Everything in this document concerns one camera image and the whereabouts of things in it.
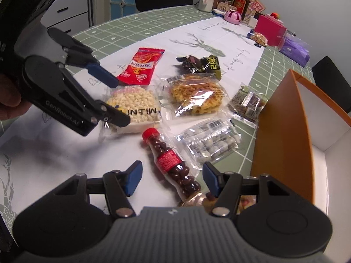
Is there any green grid tablecloth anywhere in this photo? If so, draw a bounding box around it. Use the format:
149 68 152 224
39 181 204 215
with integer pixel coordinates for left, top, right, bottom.
0 4 320 242

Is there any white deer print table runner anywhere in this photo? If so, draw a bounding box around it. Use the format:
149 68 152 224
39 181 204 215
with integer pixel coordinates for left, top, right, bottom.
0 19 265 225

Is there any chocolate bean bottle red cap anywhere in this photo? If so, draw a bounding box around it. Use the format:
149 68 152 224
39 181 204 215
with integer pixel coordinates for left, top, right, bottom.
142 128 205 200

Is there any golden snack packet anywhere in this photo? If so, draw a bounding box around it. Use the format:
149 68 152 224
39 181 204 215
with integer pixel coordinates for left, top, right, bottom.
177 192 257 215

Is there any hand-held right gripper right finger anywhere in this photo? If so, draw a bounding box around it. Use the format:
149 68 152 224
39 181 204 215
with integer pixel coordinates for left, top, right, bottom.
202 162 295 217

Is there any clear packet of silver candies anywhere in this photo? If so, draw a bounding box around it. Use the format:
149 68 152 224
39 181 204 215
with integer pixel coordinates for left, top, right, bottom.
174 118 242 170

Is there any dark liquor bottle red label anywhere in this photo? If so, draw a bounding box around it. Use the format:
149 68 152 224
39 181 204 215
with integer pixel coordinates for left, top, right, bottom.
233 0 251 20

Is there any purple tissue pack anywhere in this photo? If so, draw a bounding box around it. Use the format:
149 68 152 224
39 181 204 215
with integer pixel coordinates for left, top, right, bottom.
278 36 312 68

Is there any small white box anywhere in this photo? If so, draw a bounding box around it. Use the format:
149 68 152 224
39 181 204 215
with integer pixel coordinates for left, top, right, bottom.
248 12 262 28

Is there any white drawer cabinet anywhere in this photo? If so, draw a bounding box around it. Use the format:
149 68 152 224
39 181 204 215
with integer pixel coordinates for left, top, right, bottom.
41 0 94 36

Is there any clear peanut packet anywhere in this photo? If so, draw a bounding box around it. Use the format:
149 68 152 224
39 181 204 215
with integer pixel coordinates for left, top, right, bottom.
250 31 269 47

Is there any small wooden radio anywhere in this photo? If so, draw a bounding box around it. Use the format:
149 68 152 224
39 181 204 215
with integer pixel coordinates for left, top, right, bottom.
215 1 233 13

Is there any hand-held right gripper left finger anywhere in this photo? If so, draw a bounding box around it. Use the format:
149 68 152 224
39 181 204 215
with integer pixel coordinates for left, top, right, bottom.
52 160 143 219

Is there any red snack packet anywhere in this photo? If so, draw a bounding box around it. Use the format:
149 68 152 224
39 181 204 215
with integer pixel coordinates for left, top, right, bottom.
116 47 165 86

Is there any black and gold packet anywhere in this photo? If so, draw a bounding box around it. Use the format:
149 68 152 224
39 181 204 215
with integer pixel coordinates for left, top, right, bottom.
200 55 222 80

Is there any pink round container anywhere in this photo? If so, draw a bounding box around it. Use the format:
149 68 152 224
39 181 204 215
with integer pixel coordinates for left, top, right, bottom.
224 9 243 24

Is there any pink square box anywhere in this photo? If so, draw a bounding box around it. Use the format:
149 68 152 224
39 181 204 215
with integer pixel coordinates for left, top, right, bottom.
254 14 287 47

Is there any brown nut bar packet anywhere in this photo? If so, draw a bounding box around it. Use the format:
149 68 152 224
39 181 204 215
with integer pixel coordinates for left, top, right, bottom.
227 84 268 128

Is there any dark braised egg packet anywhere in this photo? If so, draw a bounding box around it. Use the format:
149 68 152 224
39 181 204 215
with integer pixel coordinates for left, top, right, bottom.
175 55 205 73

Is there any clear crispy noodle packet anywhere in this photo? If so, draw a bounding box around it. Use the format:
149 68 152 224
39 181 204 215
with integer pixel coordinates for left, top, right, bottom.
158 73 233 121

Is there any white puffed rice packet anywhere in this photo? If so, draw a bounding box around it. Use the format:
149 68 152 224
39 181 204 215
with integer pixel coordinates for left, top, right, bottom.
99 84 165 143

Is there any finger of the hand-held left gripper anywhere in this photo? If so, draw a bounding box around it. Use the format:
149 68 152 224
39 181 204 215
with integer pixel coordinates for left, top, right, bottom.
59 63 131 128
48 28 119 87

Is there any person's left hand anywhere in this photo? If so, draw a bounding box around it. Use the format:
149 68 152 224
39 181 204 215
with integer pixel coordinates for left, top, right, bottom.
0 74 24 121

